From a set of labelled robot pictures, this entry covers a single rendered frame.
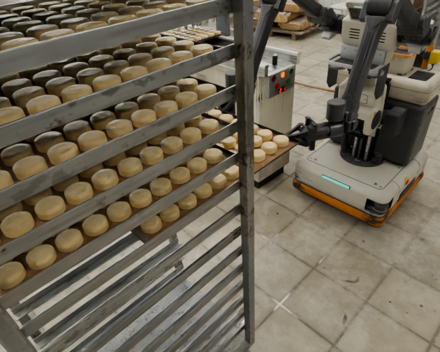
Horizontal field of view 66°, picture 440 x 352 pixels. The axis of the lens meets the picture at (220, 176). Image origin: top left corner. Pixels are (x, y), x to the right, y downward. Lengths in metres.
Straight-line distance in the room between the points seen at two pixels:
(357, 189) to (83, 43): 1.80
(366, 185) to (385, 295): 0.60
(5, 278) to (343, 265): 1.67
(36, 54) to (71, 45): 0.05
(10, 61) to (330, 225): 1.98
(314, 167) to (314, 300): 0.83
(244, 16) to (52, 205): 0.51
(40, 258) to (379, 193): 1.77
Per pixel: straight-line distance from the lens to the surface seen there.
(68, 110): 0.58
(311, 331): 1.78
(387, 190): 2.14
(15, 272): 0.73
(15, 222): 0.68
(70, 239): 0.74
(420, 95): 2.13
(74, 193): 0.69
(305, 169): 2.26
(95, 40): 0.58
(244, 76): 0.76
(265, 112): 2.14
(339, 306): 1.88
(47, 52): 0.55
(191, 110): 0.71
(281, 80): 2.13
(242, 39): 0.74
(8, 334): 0.71
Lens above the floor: 1.54
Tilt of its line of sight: 36 degrees down
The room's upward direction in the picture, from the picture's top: 4 degrees counter-clockwise
